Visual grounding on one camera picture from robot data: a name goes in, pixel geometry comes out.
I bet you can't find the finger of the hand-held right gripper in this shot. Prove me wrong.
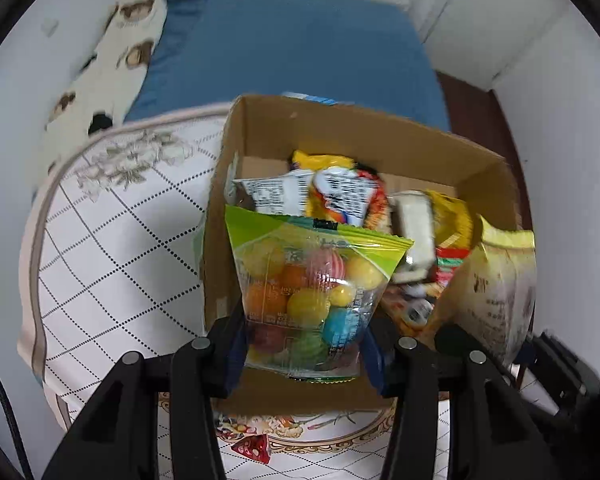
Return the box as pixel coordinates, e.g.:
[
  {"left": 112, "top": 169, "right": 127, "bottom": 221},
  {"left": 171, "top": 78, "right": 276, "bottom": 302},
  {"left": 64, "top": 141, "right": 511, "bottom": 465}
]
[{"left": 434, "top": 324, "right": 511, "bottom": 381}]

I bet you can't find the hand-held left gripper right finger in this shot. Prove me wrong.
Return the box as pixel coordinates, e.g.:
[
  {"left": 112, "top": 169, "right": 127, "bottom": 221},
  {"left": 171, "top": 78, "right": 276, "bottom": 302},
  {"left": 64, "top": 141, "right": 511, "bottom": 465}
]
[{"left": 360, "top": 317, "right": 553, "bottom": 480}]

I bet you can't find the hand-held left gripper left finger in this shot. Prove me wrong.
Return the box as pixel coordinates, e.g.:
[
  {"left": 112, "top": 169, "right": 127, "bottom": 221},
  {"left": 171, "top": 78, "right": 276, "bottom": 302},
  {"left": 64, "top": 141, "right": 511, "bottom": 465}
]
[{"left": 40, "top": 315, "right": 248, "bottom": 480}]

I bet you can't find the panda print snack packet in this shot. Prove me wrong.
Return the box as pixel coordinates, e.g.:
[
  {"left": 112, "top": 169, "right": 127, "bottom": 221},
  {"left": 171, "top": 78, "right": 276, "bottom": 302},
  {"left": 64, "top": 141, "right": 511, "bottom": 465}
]
[{"left": 380, "top": 280, "right": 443, "bottom": 341}]

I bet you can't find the pale yellow clear snack packet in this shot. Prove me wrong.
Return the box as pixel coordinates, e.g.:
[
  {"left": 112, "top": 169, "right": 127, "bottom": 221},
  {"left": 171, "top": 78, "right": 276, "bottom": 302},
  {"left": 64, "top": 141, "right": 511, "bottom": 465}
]
[{"left": 430, "top": 215, "right": 537, "bottom": 366}]

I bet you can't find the red and green snack packet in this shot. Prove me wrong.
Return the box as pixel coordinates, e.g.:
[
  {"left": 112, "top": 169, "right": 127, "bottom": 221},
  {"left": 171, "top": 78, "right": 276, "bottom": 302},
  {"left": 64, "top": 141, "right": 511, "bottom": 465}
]
[{"left": 432, "top": 245, "right": 473, "bottom": 286}]

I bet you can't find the clear bag of colourful candy balls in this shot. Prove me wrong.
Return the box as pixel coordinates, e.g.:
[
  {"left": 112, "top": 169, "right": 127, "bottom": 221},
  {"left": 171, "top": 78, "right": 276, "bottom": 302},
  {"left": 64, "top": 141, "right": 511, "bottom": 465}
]
[{"left": 224, "top": 204, "right": 415, "bottom": 383}]

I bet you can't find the white clear snack packet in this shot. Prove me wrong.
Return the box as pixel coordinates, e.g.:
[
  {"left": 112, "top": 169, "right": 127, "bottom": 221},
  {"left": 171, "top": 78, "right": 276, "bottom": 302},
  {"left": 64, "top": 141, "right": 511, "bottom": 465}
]
[{"left": 390, "top": 190, "right": 438, "bottom": 283}]

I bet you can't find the small grey white snack packet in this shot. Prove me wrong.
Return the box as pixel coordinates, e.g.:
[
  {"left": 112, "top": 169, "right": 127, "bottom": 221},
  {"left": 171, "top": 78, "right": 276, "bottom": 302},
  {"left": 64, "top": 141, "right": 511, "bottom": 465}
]
[{"left": 225, "top": 170, "right": 313, "bottom": 218}]

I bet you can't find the orange cartoon face snack packet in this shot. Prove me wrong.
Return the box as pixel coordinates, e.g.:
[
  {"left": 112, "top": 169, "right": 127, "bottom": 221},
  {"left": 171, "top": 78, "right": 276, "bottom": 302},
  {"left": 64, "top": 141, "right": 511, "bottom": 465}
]
[{"left": 307, "top": 165, "right": 391, "bottom": 233}]

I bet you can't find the cardboard box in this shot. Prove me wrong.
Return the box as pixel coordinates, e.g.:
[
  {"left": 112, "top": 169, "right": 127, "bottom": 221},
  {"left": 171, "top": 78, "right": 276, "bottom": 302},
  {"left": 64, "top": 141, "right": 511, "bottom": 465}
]
[{"left": 200, "top": 92, "right": 523, "bottom": 416}]

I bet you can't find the dark red snack packet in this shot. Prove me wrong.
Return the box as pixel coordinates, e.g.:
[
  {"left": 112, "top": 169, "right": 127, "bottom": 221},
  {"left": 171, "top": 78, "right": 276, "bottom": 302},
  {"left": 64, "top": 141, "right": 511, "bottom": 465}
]
[{"left": 232, "top": 432, "right": 271, "bottom": 463}]

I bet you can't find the white quilted floral blanket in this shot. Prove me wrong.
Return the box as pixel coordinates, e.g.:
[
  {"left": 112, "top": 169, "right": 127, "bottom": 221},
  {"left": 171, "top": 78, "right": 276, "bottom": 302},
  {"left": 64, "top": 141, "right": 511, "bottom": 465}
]
[{"left": 17, "top": 105, "right": 456, "bottom": 480}]

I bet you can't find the bear print pillow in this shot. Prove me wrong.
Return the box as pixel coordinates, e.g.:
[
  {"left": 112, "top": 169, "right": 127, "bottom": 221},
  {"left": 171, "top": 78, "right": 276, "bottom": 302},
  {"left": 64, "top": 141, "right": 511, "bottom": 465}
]
[{"left": 42, "top": 0, "right": 168, "bottom": 176}]

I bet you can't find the white door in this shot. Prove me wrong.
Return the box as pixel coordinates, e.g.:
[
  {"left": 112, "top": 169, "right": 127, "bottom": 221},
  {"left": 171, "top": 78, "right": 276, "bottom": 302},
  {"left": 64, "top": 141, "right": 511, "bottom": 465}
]
[{"left": 420, "top": 0, "right": 571, "bottom": 91}]

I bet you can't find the blue cushion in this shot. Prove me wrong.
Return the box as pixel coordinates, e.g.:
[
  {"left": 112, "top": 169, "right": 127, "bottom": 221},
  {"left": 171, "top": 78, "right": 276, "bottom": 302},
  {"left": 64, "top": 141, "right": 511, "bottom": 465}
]
[{"left": 122, "top": 0, "right": 451, "bottom": 133}]

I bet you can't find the black cable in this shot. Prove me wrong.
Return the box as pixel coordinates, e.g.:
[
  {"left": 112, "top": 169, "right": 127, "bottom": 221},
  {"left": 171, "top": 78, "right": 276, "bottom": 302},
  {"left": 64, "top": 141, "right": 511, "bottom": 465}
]
[{"left": 0, "top": 340, "right": 36, "bottom": 480}]

